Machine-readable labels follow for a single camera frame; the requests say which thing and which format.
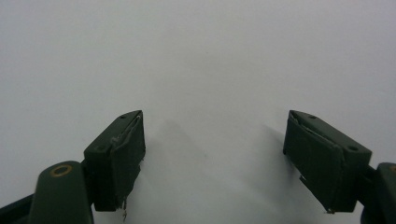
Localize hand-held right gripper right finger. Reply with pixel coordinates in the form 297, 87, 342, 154
282, 109, 374, 215

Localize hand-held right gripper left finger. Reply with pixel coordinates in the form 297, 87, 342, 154
83, 109, 147, 213

